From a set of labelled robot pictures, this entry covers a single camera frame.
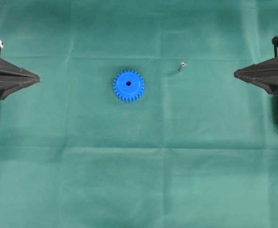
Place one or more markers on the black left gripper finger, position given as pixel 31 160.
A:
pixel 8 69
pixel 11 84

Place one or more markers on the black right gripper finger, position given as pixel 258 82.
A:
pixel 267 67
pixel 269 84

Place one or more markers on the small metal shaft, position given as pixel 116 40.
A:
pixel 182 66

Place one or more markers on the blue plastic gear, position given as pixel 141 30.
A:
pixel 128 86

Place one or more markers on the green table cloth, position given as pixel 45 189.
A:
pixel 199 148

